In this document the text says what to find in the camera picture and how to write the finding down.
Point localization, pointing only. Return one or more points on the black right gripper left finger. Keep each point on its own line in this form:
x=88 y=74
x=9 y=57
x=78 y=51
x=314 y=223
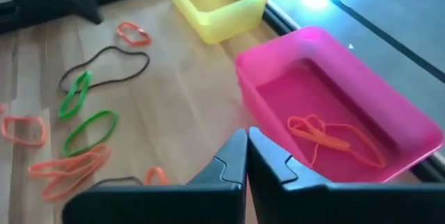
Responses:
x=229 y=168

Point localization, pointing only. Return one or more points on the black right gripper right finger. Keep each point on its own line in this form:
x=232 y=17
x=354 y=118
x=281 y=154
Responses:
x=271 y=168

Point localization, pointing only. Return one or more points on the pink plastic basket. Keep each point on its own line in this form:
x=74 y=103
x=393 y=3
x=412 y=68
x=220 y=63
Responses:
x=264 y=71

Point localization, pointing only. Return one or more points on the yellow plastic basket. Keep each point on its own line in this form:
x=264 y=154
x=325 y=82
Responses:
x=229 y=25

